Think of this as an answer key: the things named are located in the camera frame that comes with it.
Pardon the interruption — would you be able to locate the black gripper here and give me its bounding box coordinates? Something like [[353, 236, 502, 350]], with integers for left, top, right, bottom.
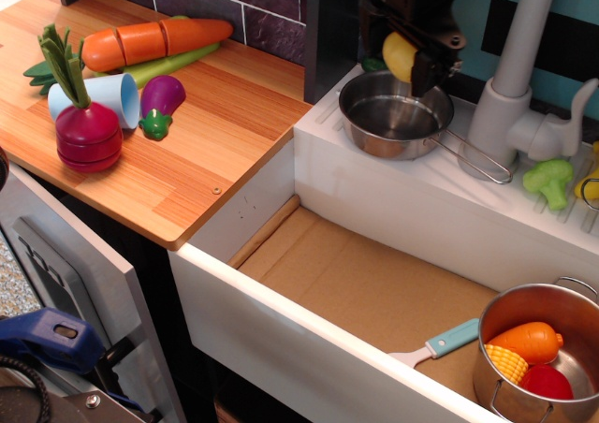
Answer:
[[358, 0, 466, 97]]

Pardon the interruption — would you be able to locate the yellow toy potato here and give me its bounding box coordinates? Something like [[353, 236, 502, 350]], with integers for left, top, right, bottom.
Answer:
[[382, 32, 417, 83]]

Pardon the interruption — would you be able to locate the green toy cucumber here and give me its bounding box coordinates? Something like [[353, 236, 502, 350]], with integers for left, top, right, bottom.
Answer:
[[361, 57, 387, 72]]

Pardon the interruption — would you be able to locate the teal board black rectangle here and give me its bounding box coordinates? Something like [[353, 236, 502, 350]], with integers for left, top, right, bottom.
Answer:
[[446, 0, 598, 117]]

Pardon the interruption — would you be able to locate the grey toy faucet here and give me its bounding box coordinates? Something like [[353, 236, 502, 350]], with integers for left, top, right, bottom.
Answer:
[[459, 0, 598, 184]]

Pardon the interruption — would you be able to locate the white toy sink basin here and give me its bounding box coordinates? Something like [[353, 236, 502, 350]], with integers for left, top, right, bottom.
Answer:
[[169, 90, 598, 422]]

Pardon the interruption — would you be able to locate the green toy broccoli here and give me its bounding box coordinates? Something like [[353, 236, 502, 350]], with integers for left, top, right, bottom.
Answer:
[[522, 159, 574, 211]]

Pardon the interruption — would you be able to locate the yellow toy pepper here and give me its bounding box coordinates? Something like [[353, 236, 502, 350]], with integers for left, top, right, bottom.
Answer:
[[574, 141, 599, 202]]

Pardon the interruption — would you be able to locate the purple toy eggplant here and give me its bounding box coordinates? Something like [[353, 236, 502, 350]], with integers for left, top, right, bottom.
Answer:
[[139, 75, 186, 141]]

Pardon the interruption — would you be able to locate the cardboard sink liner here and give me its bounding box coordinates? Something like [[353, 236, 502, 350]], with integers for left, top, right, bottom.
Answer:
[[226, 195, 499, 403]]

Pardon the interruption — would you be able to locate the light green toy celery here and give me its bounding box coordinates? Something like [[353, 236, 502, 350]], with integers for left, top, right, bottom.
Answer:
[[92, 41, 222, 87]]

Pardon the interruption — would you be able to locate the large wooden toy carrot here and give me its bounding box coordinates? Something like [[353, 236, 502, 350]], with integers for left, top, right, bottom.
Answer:
[[81, 18, 234, 72]]

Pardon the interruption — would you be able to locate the light blue cup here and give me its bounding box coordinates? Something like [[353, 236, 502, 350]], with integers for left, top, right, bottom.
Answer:
[[48, 73, 140, 130]]

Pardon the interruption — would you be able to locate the orange plastic toy carrot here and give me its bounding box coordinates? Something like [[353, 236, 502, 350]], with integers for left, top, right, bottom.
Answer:
[[487, 321, 564, 365]]

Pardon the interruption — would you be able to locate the red wooden toy radish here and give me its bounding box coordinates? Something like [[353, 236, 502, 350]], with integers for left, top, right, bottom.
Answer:
[[37, 23, 124, 173]]

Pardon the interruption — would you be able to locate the yellow toy corn cob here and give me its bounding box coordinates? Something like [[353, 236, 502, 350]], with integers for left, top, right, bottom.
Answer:
[[484, 344, 529, 385]]

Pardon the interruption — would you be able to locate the red toy tomato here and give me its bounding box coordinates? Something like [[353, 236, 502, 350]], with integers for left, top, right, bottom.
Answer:
[[519, 364, 574, 400]]

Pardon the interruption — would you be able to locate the dark green felt leaf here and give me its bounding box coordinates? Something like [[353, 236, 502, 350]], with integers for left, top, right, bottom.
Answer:
[[22, 60, 88, 97]]

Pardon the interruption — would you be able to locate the grey oven door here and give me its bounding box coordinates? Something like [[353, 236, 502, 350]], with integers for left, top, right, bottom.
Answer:
[[1, 164, 186, 422]]

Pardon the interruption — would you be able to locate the blue clamp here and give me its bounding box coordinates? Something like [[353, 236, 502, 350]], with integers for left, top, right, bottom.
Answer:
[[1, 308, 105, 374]]

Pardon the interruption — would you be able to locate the steel saucepan with handle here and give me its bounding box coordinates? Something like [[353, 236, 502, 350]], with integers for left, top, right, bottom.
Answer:
[[338, 71, 513, 184]]

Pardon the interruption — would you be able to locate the teal handled white spatula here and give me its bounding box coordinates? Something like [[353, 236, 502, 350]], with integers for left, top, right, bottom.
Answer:
[[389, 318, 479, 368]]

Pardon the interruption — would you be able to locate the steel pot with handles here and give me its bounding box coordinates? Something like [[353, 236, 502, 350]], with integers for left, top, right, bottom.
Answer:
[[473, 278, 598, 422]]

